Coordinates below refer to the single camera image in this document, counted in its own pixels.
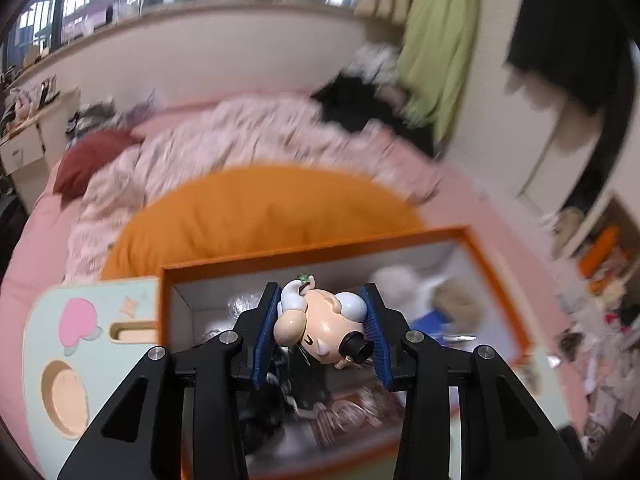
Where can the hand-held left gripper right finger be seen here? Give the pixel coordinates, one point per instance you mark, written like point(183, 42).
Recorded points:
point(377, 340)

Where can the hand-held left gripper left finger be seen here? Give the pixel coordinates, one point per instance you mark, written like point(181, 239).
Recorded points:
point(265, 330)

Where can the cream toy figure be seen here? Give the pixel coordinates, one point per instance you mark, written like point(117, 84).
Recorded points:
point(315, 320)

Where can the orange cardboard box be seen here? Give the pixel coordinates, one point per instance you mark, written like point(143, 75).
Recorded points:
point(300, 252)

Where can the mint green cartoon desktop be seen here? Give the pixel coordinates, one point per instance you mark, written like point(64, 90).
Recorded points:
point(135, 300)

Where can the black hair clips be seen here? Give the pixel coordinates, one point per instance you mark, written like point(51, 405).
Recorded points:
point(272, 400)

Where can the brown fluffy ball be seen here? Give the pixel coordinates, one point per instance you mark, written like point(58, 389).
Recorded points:
point(460, 305)

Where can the orange pillow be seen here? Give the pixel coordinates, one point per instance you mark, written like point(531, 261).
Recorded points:
point(260, 210)

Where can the pink floral blanket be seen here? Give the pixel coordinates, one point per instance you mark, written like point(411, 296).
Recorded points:
point(225, 130)

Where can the dark red pillow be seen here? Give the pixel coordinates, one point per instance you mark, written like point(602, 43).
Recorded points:
point(95, 160)

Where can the orange bottle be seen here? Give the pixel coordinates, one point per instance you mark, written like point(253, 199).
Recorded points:
point(600, 247)

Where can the black clothes pile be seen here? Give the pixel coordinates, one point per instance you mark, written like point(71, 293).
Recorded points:
point(350, 100)

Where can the white clothes pile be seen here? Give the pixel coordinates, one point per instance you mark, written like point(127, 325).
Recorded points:
point(375, 57)

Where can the white side desk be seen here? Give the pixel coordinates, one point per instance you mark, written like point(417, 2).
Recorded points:
point(30, 145)

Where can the light green hanging garment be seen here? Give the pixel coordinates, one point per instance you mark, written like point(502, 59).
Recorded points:
point(440, 35)

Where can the black hanging garment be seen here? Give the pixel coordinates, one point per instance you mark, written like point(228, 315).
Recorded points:
point(560, 20)

